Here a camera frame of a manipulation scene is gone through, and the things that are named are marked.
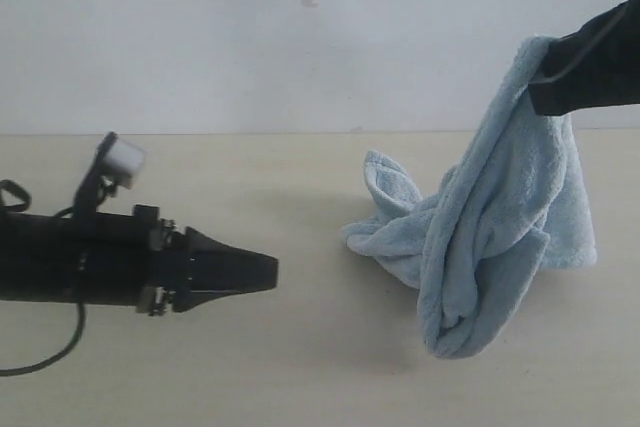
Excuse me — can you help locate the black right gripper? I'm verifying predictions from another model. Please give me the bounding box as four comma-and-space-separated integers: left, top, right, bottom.
529, 1, 639, 116

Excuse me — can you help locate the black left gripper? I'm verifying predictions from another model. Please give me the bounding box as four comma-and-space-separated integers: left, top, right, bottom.
74, 204, 278, 316

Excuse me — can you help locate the light blue terry towel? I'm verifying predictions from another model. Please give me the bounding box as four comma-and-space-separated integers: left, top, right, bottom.
340, 37, 597, 359

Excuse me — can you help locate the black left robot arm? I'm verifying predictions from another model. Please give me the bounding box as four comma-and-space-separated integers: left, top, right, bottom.
1, 205, 279, 316

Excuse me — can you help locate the black right camera cable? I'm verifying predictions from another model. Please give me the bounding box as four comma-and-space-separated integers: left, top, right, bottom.
532, 1, 631, 84

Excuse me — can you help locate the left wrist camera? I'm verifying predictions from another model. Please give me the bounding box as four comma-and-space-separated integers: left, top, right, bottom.
72, 132, 147, 219

